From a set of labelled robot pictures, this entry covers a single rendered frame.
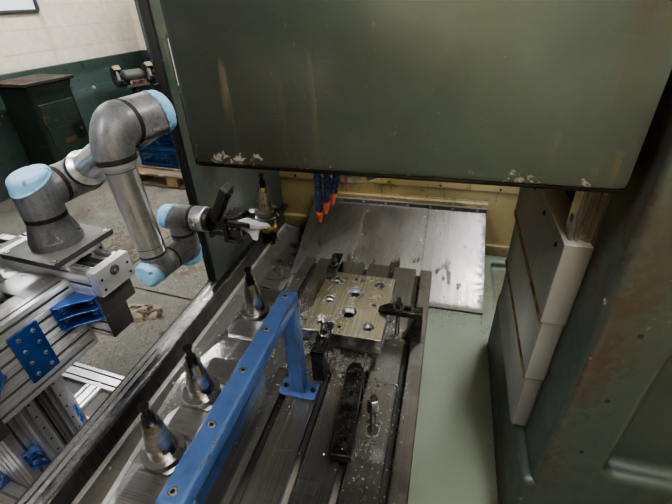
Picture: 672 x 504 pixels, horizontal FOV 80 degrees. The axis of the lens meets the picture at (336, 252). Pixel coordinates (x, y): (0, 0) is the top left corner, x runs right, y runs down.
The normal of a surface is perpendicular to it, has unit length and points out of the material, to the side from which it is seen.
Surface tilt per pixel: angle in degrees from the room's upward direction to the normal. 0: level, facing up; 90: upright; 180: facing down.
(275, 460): 0
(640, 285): 90
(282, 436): 0
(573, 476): 90
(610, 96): 90
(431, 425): 0
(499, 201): 90
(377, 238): 24
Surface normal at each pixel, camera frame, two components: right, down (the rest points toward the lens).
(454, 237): -0.14, -0.55
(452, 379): -0.04, -0.84
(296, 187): -0.25, 0.53
